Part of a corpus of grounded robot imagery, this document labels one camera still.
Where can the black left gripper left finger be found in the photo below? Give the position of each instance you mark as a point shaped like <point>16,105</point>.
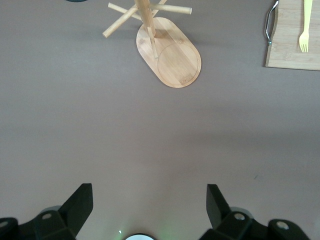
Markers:
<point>67,220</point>

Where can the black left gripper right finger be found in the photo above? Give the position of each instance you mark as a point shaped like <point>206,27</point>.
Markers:
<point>225,222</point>

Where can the wooden mug tree stand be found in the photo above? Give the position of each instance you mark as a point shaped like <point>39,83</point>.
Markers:
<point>175,60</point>

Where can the yellow plastic fork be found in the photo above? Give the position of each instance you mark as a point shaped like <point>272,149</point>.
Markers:
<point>305,30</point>

